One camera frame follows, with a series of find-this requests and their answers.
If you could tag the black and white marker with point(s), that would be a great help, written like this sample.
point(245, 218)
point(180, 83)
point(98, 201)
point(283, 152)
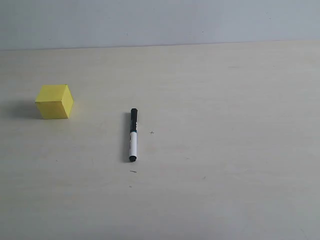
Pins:
point(133, 135)

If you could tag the yellow cube block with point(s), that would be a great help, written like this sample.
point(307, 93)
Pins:
point(54, 101)

